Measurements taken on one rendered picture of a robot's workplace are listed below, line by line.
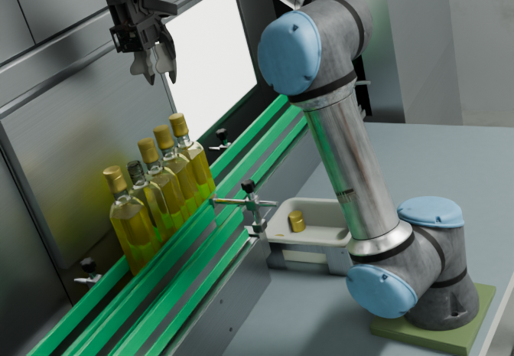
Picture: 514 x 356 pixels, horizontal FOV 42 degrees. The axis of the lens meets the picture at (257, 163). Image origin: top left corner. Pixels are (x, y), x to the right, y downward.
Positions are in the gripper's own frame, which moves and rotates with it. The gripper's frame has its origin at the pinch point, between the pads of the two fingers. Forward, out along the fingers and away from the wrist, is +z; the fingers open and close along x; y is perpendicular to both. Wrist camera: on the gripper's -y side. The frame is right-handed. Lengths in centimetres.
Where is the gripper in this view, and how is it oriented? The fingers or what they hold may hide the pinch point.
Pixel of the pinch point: (163, 77)
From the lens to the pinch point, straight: 144.6
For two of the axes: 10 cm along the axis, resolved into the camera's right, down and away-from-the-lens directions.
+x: 8.6, 0.2, -5.0
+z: 2.4, 8.6, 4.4
